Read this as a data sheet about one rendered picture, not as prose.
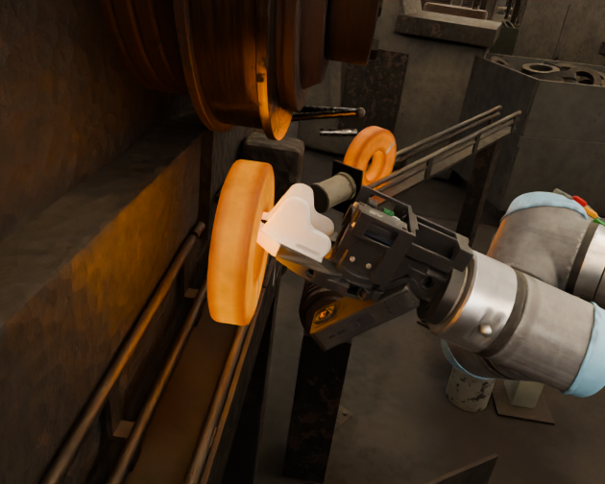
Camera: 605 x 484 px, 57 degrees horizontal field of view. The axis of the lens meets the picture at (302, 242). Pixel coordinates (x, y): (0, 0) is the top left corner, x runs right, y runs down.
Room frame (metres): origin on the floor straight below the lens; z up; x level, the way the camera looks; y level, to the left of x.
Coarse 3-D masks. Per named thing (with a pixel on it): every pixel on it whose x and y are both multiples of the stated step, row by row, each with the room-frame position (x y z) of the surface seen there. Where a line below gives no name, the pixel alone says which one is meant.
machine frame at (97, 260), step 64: (0, 0) 0.36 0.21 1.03; (64, 0) 0.45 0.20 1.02; (0, 64) 0.36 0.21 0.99; (64, 64) 0.44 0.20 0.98; (0, 128) 0.35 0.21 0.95; (64, 128) 0.43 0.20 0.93; (128, 128) 0.56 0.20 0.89; (192, 128) 0.67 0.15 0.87; (0, 192) 0.34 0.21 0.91; (64, 192) 0.42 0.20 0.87; (128, 192) 0.45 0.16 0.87; (192, 192) 0.62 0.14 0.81; (0, 256) 0.31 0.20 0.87; (64, 256) 0.33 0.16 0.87; (128, 256) 0.42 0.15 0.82; (192, 256) 0.63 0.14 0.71; (0, 320) 0.25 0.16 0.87; (64, 320) 0.31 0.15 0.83; (128, 320) 0.42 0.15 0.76; (0, 384) 0.24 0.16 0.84; (64, 384) 0.30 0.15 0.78; (128, 384) 0.41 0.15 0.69; (0, 448) 0.23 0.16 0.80
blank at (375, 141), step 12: (360, 132) 1.13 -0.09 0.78; (372, 132) 1.12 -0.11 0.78; (384, 132) 1.14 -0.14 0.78; (360, 144) 1.09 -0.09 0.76; (372, 144) 1.11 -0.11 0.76; (384, 144) 1.15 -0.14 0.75; (348, 156) 1.09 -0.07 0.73; (360, 156) 1.08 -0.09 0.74; (384, 156) 1.16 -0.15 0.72; (360, 168) 1.09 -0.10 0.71; (372, 168) 1.17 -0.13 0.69; (384, 168) 1.16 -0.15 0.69; (372, 180) 1.14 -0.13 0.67
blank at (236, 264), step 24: (240, 168) 0.47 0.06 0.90; (264, 168) 0.48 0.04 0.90; (240, 192) 0.44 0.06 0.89; (264, 192) 0.47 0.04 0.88; (216, 216) 0.42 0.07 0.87; (240, 216) 0.42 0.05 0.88; (216, 240) 0.41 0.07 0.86; (240, 240) 0.41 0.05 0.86; (216, 264) 0.40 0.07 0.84; (240, 264) 0.40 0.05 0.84; (264, 264) 0.52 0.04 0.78; (216, 288) 0.40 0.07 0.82; (240, 288) 0.40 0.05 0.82; (216, 312) 0.41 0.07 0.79; (240, 312) 0.41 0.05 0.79
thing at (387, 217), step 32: (352, 224) 0.44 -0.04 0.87; (384, 224) 0.44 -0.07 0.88; (416, 224) 0.46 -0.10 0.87; (352, 256) 0.44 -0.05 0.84; (384, 256) 0.44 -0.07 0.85; (416, 256) 0.45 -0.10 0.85; (448, 256) 0.48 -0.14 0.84; (384, 288) 0.44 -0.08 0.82; (416, 288) 0.45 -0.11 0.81; (448, 288) 0.44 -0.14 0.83
